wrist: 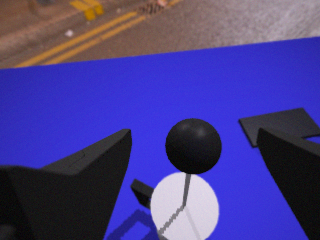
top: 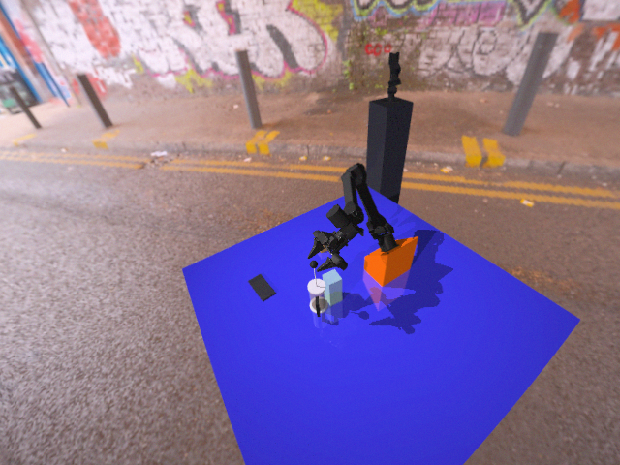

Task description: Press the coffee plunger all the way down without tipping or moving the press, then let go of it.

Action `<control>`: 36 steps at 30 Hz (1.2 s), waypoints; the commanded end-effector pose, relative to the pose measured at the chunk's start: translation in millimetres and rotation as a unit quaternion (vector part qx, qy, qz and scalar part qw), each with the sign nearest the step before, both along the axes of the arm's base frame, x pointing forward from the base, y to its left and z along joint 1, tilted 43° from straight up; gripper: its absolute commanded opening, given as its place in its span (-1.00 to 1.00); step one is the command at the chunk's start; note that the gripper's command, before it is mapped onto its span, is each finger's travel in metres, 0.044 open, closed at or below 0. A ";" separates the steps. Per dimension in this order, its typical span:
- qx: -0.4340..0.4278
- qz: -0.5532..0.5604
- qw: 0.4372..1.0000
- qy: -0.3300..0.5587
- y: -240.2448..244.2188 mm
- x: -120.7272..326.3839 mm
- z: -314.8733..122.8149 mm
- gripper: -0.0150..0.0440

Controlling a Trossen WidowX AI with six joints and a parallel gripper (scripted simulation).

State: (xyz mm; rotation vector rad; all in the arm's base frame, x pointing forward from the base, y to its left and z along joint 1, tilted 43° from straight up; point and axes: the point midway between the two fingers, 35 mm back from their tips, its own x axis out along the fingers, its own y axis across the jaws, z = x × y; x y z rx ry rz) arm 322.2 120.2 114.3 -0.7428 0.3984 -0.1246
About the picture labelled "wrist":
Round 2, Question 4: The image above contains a black flat bar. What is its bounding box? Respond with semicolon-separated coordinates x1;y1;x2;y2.
238;107;320;148

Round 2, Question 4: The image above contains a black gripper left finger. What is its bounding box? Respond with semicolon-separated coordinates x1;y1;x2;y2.
0;128;132;240

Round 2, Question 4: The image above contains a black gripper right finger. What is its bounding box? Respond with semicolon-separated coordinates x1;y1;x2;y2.
256;127;320;240

